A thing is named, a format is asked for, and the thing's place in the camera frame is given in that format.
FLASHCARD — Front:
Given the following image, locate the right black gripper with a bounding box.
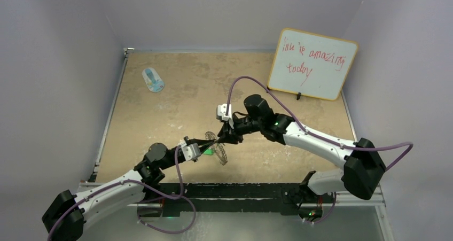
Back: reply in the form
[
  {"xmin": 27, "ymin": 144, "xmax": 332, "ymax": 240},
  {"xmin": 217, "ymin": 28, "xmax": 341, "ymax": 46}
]
[{"xmin": 218, "ymin": 113, "xmax": 264, "ymax": 145}]

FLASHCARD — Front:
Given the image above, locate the green tag key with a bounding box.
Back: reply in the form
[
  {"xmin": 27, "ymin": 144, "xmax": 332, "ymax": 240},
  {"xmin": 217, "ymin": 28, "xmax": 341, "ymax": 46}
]
[{"xmin": 204, "ymin": 149, "xmax": 215, "ymax": 156}]

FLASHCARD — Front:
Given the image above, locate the metal disc with keyrings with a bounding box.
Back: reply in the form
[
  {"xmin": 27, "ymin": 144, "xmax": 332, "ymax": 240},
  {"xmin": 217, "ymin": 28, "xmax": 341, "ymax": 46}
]
[{"xmin": 205, "ymin": 131, "xmax": 228, "ymax": 166}]

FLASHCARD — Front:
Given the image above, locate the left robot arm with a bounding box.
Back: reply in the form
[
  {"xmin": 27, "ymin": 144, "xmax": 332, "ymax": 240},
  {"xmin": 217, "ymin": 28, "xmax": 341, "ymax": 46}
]
[{"xmin": 42, "ymin": 137, "xmax": 217, "ymax": 240}]

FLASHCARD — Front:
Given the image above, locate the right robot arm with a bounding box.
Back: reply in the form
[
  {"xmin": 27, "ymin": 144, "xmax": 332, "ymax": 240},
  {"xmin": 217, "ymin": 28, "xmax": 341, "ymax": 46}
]
[{"xmin": 216, "ymin": 94, "xmax": 386, "ymax": 202}]

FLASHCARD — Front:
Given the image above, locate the blue white blister package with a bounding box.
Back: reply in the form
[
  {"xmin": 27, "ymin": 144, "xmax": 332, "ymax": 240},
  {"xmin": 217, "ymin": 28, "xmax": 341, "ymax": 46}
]
[{"xmin": 142, "ymin": 67, "xmax": 165, "ymax": 93}]

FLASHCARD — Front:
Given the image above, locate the black base beam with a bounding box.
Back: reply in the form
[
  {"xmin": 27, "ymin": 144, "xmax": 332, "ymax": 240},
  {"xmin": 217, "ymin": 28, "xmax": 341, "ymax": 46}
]
[{"xmin": 139, "ymin": 180, "xmax": 334, "ymax": 219}]

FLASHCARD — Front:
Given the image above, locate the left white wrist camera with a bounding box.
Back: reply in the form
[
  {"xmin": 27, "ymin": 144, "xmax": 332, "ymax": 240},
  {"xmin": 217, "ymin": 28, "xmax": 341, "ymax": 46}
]
[{"xmin": 179, "ymin": 136, "xmax": 201, "ymax": 161}]

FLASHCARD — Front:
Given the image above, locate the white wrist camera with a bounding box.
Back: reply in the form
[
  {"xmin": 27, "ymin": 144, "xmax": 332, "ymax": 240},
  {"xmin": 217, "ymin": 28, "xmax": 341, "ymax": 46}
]
[
  {"xmin": 216, "ymin": 104, "xmax": 234, "ymax": 129},
  {"xmin": 179, "ymin": 136, "xmax": 201, "ymax": 161}
]

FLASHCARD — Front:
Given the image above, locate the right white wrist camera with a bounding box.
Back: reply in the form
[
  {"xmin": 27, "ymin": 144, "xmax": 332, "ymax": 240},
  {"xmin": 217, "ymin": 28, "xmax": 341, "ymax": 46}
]
[{"xmin": 216, "ymin": 104, "xmax": 234, "ymax": 129}]

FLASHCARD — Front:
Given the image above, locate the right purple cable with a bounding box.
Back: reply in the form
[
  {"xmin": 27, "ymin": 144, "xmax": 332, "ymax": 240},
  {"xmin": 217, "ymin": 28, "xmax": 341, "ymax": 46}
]
[{"xmin": 226, "ymin": 76, "xmax": 414, "ymax": 226}]

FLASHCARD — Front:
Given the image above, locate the whiteboard with yellow frame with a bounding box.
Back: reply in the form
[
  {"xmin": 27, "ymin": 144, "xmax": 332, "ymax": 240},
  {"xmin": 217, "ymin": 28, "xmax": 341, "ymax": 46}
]
[{"xmin": 267, "ymin": 28, "xmax": 359, "ymax": 101}]

